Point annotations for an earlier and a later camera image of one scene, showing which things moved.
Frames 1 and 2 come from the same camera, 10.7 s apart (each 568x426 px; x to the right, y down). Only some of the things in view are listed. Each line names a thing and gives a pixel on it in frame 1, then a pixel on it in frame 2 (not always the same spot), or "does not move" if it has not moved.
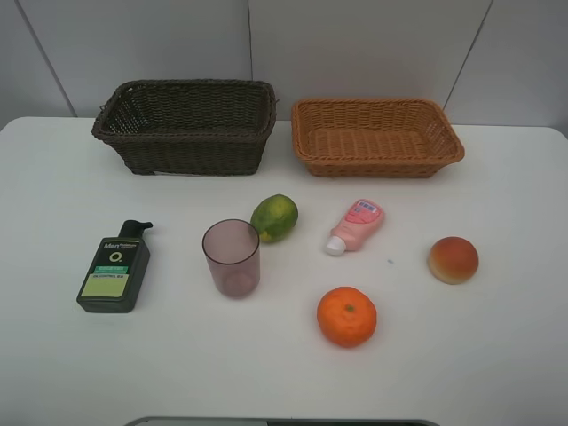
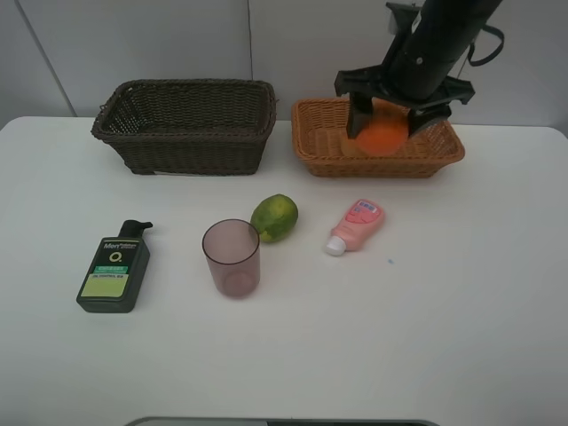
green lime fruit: (274, 216) does not move
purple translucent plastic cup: (232, 249) does not move
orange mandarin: (346, 316) → (388, 130)
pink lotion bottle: (360, 222) does not move
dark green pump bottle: (116, 271) does not move
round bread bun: (453, 260) → (348, 147)
